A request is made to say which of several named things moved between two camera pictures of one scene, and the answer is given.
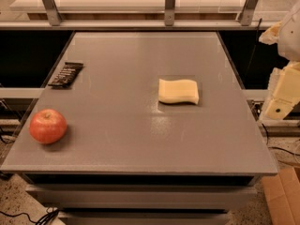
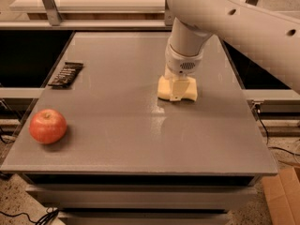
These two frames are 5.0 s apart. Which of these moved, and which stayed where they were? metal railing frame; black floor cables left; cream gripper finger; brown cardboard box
Moved: cream gripper finger
Stayed: black floor cables left; metal railing frame; brown cardboard box
